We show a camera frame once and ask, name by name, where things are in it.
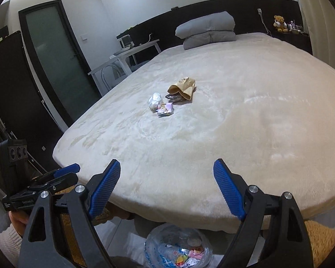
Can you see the clear plastic chair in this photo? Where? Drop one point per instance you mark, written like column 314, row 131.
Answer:
column 111, row 74

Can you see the small desk appliance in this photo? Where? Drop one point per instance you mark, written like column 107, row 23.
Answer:
column 127, row 40

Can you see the group of small bottles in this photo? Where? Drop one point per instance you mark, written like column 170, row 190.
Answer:
column 294, row 28

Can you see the clear plastic trash bag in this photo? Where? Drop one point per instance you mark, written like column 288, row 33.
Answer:
column 178, row 248

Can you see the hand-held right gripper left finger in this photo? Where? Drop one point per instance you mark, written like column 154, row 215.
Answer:
column 106, row 189

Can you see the brown paper bag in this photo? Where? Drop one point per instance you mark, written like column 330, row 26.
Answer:
column 182, row 88

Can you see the white desk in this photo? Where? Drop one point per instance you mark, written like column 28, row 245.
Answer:
column 128, row 57

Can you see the pink snack wrapper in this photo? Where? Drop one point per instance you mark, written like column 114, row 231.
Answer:
column 166, row 109

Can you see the large grey pillow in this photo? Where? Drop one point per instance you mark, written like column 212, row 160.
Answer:
column 206, row 23

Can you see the flat grey pillow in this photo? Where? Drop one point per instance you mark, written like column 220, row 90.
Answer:
column 209, row 39

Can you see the frosted glass door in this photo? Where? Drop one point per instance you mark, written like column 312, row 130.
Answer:
column 58, row 53

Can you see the crumpled clear plastic film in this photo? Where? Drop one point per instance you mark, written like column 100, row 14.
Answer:
column 155, row 100

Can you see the person's left hand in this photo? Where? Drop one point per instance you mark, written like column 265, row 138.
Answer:
column 18, row 220

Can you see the cream curtain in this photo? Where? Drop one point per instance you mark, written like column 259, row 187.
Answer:
column 323, row 19

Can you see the person's left forearm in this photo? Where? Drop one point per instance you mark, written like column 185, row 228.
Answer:
column 5, row 243

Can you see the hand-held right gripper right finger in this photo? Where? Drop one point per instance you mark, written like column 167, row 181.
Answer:
column 229, row 189

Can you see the black headboard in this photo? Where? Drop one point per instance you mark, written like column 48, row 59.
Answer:
column 240, row 8

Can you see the cream plush bed blanket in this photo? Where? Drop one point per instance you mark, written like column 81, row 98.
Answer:
column 212, row 131

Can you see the black wardrobe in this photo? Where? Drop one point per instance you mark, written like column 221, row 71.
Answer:
column 16, row 95

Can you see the black nightstand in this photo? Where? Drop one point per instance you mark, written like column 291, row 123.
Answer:
column 296, row 40

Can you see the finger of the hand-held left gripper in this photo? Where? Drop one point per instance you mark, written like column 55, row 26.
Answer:
column 68, row 169
column 62, row 182

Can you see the brown teddy bear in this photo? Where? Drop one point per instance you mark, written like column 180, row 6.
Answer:
column 280, row 23

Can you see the yellow shaggy rug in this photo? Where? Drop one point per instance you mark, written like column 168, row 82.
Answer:
column 323, row 243

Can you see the dark foil wrapper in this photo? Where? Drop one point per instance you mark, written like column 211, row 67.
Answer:
column 172, row 97

